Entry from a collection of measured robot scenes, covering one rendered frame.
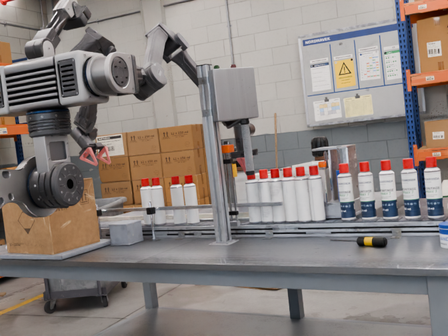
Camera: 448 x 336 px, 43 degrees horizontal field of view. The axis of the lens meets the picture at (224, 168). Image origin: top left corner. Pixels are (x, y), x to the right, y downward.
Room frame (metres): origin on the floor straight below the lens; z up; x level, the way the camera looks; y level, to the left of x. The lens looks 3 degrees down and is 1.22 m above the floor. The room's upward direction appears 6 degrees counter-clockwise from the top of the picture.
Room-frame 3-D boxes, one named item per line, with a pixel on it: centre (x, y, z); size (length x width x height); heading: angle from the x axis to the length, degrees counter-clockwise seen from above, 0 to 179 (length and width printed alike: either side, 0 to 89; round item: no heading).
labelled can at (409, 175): (1.93, -0.62, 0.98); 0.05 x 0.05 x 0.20
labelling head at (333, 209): (2.15, -0.42, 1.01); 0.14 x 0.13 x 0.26; 59
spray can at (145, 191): (2.51, 0.35, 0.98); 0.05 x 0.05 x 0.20
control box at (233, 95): (2.16, -0.06, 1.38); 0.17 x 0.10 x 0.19; 114
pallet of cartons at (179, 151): (6.17, 0.65, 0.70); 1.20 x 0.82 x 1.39; 71
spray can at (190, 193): (2.39, 0.15, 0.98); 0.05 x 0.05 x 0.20
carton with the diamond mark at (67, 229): (2.36, 0.74, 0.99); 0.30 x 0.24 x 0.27; 54
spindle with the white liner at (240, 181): (2.57, -0.08, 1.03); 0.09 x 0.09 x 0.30
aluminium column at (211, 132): (2.15, 0.03, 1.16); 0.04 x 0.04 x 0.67; 59
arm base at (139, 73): (1.83, 0.26, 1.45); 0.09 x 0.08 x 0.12; 66
